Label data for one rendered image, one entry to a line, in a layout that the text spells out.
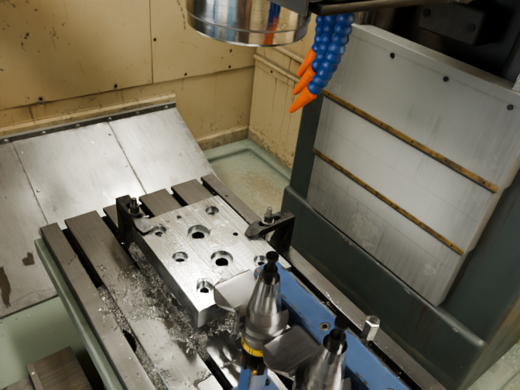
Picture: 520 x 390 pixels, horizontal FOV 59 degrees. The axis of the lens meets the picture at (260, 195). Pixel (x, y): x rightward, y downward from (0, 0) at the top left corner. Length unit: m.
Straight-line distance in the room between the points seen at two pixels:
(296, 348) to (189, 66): 1.43
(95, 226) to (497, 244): 0.92
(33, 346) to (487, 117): 1.17
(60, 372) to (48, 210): 0.58
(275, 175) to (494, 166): 1.22
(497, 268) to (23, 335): 1.15
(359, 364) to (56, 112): 1.38
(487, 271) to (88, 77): 1.33
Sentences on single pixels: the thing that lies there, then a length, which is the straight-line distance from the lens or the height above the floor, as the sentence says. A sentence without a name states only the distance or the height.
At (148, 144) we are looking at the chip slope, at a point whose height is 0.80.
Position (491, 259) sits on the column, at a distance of 1.07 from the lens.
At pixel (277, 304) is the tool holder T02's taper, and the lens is 0.57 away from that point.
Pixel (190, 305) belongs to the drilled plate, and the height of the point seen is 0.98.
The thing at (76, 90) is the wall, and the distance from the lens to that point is 1.71.
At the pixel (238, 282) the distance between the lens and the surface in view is 0.65.
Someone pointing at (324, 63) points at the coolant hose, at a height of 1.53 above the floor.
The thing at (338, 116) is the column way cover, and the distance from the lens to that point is 1.15.
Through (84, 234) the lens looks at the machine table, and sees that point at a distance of 1.21.
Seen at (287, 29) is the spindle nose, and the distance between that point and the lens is 0.58.
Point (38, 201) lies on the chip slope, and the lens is 1.59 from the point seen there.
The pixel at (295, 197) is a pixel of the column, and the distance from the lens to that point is 1.40.
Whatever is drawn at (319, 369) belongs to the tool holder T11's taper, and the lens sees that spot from 0.52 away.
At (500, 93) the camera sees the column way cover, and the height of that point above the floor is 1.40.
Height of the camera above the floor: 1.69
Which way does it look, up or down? 36 degrees down
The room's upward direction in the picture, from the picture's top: 7 degrees clockwise
